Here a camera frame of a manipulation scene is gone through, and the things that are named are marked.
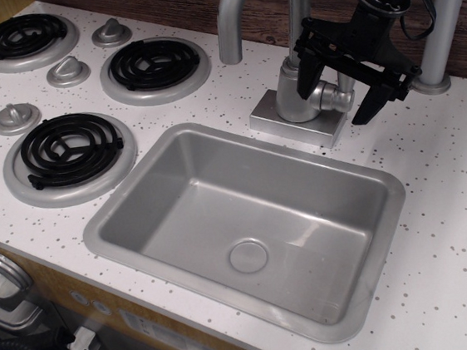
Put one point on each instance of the stove burner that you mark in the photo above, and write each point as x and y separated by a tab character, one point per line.
155	71
32	41
69	160

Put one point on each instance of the silver knob middle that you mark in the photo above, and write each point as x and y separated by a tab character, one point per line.
68	72

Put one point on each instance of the front stove burner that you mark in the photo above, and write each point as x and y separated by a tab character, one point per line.
69	160

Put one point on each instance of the silver faucet lever handle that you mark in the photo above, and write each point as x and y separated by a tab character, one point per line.
338	97

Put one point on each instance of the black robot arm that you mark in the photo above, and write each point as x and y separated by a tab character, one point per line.
361	49

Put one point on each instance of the grey plastic sink basin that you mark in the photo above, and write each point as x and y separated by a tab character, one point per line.
292	238

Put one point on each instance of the silver knob lower left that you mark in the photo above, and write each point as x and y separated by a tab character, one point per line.
18	119

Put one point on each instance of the back right stove burner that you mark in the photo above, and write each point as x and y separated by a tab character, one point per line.
155	71

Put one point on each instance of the silver oven dial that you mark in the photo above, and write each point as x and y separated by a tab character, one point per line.
15	284

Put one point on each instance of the grey vertical support pole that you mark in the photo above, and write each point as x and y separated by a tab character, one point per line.
433	79

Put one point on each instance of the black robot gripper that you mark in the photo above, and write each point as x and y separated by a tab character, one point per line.
360	48

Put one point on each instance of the silver knob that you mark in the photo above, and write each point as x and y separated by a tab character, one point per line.
111	34
18	119
68	72

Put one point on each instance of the silver knob top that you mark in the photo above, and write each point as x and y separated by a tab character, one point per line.
111	34

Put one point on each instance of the silver gooseneck faucet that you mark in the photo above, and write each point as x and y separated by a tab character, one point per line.
281	112

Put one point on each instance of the back left stove burner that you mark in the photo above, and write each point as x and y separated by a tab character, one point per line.
32	41

